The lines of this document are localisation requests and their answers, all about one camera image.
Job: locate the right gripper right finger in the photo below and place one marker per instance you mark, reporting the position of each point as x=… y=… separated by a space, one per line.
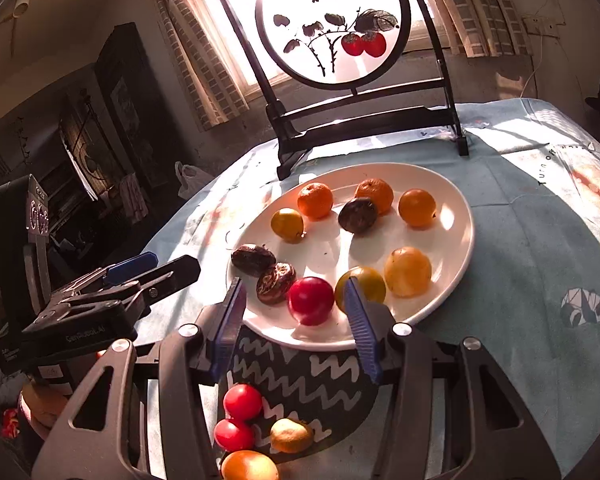
x=488 y=431

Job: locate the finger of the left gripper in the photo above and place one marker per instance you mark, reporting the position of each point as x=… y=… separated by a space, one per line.
x=155 y=284
x=113 y=275

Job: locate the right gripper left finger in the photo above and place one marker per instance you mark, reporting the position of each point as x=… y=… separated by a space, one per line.
x=101 y=433

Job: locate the small dark wrinkled fruit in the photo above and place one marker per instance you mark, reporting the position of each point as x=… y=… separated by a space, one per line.
x=252 y=259

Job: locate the large dark wrinkled fruit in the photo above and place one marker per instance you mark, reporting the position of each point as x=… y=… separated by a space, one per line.
x=274 y=283

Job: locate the orange tangerine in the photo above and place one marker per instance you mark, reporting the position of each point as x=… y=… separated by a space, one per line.
x=248 y=465

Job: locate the small orange kumquat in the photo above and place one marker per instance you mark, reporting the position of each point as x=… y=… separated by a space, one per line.
x=288 y=225

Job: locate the dark red plum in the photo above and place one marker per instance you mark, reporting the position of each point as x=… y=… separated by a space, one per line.
x=310 y=300

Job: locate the large yellow-orange orange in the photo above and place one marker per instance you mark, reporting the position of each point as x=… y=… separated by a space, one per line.
x=407 y=272

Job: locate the small yellow lemon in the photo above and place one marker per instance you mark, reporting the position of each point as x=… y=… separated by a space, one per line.
x=370 y=281

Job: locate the textured orange mandarin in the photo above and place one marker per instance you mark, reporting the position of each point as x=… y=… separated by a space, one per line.
x=379 y=192

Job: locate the yellow-orange citrus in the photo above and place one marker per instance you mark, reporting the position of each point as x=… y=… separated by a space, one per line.
x=417 y=208

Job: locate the red tomato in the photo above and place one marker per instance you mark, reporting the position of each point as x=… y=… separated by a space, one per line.
x=234 y=435
x=242 y=402

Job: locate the white plastic bag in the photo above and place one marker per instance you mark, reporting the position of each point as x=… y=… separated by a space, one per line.
x=192 y=179

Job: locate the small tan walnut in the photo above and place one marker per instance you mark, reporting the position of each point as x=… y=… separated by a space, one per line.
x=290 y=436

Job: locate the dark wooden cabinet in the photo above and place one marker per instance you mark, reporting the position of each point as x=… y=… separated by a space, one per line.
x=137 y=107

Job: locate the teal patterned tablecloth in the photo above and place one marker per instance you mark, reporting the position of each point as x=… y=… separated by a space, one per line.
x=514 y=250

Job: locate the white round plate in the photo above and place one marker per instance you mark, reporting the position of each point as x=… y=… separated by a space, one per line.
x=327 y=251

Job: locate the black framed painted screen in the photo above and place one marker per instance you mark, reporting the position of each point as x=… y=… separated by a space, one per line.
x=314 y=56

